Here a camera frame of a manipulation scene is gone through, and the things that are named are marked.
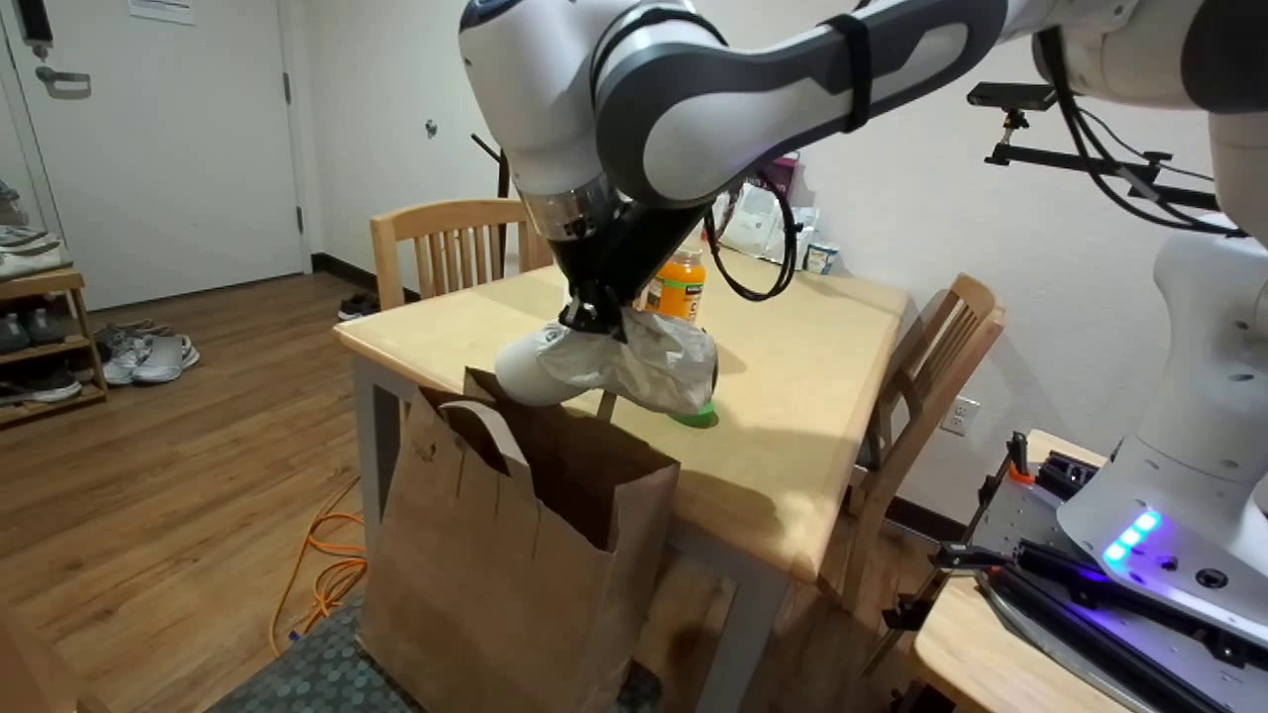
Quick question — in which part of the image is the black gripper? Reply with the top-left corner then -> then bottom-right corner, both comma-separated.
548,195 -> 705,344

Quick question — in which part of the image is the brown paper bag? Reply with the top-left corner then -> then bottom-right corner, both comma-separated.
355,368 -> 687,713

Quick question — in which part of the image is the orange juice bottle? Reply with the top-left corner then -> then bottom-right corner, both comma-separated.
651,249 -> 713,324

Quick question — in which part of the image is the wooden slat-back chair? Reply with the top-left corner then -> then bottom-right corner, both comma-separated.
824,269 -> 1009,636
363,195 -> 558,316

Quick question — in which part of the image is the purple box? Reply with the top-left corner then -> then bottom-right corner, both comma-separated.
760,150 -> 803,200

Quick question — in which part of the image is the white sneaker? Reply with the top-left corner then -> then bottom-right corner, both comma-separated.
132,331 -> 208,388
94,324 -> 171,390

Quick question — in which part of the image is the black orange bar clamp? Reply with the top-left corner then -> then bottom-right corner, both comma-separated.
1001,426 -> 1041,487
880,533 -> 1026,634

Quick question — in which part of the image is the white door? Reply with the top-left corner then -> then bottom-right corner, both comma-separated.
0,0 -> 309,316

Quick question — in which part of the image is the grey patterned rug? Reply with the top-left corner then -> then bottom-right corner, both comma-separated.
209,599 -> 412,713

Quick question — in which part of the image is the grey robot mounting plate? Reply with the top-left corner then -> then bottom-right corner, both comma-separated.
968,446 -> 1268,713

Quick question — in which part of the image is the small black box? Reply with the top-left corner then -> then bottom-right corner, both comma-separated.
1037,450 -> 1103,493

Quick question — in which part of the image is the white paper door sign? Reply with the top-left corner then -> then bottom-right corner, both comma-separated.
126,0 -> 200,30

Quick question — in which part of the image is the wooden shoe rack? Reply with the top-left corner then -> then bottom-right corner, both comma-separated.
0,259 -> 110,434

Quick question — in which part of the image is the grey shoes pile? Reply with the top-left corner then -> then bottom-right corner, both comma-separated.
0,179 -> 66,281

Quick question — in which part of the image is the black item hanging on door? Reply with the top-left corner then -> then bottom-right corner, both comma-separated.
12,0 -> 56,63

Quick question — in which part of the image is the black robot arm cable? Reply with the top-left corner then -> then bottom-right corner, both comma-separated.
700,174 -> 803,303

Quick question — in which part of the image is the orange extension cable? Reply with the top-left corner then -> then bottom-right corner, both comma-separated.
270,508 -> 371,649

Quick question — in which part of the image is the white wall outlet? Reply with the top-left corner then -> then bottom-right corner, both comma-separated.
941,390 -> 983,440

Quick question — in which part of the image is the black camera on boom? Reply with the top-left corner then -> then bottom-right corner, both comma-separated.
963,79 -> 1065,116

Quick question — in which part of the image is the silver door handle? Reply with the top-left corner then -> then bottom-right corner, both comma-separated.
31,63 -> 94,101

